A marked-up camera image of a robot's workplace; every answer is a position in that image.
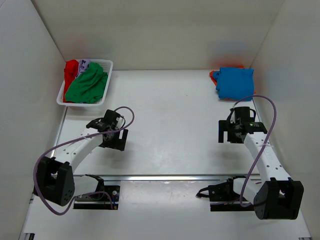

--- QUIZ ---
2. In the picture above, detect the green t shirt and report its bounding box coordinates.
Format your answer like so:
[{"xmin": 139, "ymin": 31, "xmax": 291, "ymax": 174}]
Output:
[{"xmin": 65, "ymin": 62, "xmax": 109, "ymax": 104}]

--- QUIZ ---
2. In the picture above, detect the orange folded t shirt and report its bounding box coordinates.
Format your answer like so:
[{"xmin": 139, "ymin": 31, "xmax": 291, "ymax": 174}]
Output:
[{"xmin": 209, "ymin": 64, "xmax": 258, "ymax": 101}]

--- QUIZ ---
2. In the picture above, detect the red t shirt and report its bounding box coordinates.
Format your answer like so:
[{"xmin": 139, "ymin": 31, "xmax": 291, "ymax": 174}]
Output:
[{"xmin": 62, "ymin": 59, "xmax": 79, "ymax": 103}]

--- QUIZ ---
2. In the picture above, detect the blue folded t shirt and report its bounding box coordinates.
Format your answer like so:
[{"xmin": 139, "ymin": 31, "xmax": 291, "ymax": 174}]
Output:
[{"xmin": 215, "ymin": 66, "xmax": 255, "ymax": 102}]

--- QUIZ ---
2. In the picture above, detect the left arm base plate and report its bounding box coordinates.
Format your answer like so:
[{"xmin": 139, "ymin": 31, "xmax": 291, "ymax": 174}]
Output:
[{"xmin": 73, "ymin": 174, "xmax": 121, "ymax": 210}]

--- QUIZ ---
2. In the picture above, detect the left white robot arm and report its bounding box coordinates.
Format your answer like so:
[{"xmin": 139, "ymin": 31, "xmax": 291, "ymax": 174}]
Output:
[{"xmin": 33, "ymin": 109, "xmax": 129, "ymax": 215}]

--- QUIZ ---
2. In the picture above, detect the lilac t shirt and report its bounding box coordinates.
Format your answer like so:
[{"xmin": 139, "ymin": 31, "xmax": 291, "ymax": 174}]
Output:
[{"xmin": 76, "ymin": 59, "xmax": 91, "ymax": 78}]

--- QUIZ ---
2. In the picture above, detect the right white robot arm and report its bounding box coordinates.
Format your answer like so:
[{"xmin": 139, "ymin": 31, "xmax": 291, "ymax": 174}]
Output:
[{"xmin": 218, "ymin": 106, "xmax": 304, "ymax": 220}]

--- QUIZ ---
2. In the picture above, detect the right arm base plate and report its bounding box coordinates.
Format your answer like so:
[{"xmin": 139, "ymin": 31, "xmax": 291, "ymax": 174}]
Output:
[{"xmin": 195, "ymin": 178, "xmax": 254, "ymax": 212}]

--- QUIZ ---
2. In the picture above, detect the aluminium table rail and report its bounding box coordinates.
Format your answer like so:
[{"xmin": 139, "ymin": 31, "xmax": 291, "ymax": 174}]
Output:
[{"xmin": 74, "ymin": 174, "xmax": 263, "ymax": 182}]

